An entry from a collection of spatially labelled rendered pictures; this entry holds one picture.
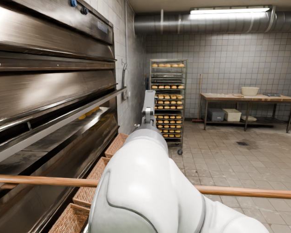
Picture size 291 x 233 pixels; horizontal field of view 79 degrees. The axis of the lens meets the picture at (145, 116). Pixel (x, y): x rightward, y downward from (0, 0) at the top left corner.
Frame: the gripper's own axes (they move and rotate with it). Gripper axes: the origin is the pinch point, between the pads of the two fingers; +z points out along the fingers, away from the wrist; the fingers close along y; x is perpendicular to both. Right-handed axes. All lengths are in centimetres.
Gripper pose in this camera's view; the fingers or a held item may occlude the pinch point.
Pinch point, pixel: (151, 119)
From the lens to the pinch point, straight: 55.8
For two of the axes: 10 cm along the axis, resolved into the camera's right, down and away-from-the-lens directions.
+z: 0.9, -2.7, 9.6
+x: 10.0, 0.2, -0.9
